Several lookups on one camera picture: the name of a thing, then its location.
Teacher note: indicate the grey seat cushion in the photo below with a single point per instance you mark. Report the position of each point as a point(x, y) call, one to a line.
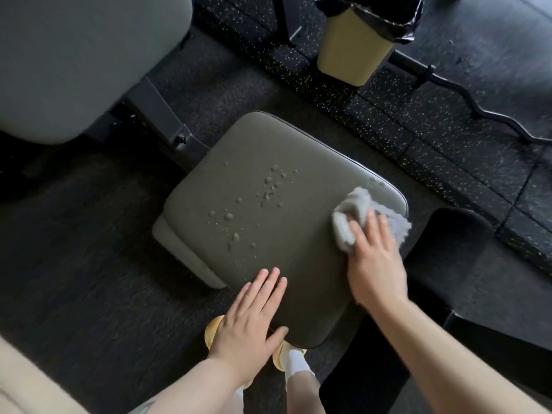
point(258, 250)

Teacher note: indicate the light grey seat base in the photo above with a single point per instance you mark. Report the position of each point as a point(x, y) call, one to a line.
point(181, 254)

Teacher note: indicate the grey backrest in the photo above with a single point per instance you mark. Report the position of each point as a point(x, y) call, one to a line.
point(86, 64)

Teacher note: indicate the grey microfibre cloth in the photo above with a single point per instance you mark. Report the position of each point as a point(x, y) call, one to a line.
point(358, 202)

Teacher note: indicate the person's right hand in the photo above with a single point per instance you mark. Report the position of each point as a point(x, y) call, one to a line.
point(377, 271)

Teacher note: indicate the yellow left shoe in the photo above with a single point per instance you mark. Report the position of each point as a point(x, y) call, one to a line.
point(213, 329)

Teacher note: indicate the person's left hand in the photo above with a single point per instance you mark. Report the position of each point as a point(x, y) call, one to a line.
point(250, 332)

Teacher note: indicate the white right sock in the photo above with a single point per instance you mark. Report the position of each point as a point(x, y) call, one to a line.
point(297, 364)

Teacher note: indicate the yellow trash bin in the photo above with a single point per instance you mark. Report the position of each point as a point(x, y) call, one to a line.
point(349, 51)

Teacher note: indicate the person's right forearm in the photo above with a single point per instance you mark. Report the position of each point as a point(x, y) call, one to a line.
point(431, 362)

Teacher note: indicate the person's right leg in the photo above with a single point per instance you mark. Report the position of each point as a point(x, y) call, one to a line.
point(304, 396)

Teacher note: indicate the white left sock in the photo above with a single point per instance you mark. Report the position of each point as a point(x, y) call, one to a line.
point(240, 394)

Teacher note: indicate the yellow shoe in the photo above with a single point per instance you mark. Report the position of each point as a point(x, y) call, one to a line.
point(278, 360)
point(213, 329)

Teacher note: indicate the yellow right shoe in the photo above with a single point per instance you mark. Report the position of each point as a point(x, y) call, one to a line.
point(278, 360)

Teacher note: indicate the white sock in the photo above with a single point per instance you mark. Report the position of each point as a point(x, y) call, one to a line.
point(240, 394)
point(297, 364)

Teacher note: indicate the black curl barbell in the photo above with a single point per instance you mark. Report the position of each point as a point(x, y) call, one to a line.
point(487, 112)

